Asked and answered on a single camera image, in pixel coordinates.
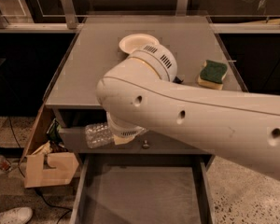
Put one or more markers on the dark blue snack packet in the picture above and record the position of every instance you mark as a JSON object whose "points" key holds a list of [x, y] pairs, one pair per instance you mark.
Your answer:
{"points": [[178, 80]]}

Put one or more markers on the yellow green sponge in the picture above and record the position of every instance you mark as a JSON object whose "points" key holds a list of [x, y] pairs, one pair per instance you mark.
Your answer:
{"points": [[212, 75]]}

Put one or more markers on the round metal drawer knob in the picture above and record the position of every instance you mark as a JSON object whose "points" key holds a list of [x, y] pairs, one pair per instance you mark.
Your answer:
{"points": [[146, 144]]}

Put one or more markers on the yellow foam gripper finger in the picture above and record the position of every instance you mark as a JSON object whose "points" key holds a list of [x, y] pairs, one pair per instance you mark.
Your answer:
{"points": [[122, 140]]}

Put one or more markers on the grey metal railing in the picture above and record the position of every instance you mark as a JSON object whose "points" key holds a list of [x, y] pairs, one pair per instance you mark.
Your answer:
{"points": [[226, 16]]}

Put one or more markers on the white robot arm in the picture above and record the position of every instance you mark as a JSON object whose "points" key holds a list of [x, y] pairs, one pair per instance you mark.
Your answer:
{"points": [[237, 126]]}

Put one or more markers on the clear plastic water bottle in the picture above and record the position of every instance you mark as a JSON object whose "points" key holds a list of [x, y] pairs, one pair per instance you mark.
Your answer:
{"points": [[101, 134]]}

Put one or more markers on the white sneaker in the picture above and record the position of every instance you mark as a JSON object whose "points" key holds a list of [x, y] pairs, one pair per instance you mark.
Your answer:
{"points": [[19, 215]]}

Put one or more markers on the small bottle on floor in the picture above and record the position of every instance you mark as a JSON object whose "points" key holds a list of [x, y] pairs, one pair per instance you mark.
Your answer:
{"points": [[5, 165]]}

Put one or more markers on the brown cardboard box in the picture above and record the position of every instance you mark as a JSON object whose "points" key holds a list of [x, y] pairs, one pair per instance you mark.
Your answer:
{"points": [[45, 170]]}

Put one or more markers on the grey top drawer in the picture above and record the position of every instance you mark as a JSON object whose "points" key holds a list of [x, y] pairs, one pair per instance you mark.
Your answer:
{"points": [[74, 140]]}

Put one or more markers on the green snack bag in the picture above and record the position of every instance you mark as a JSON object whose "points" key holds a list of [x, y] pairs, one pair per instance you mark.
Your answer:
{"points": [[53, 132]]}

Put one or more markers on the grey drawer cabinet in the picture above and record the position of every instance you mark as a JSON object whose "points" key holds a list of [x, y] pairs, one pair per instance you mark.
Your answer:
{"points": [[96, 50]]}

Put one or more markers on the open grey middle drawer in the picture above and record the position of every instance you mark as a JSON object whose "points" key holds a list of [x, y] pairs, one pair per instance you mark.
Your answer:
{"points": [[143, 189]]}

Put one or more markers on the white paper bowl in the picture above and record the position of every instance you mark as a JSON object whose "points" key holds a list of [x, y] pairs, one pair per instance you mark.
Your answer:
{"points": [[130, 43]]}

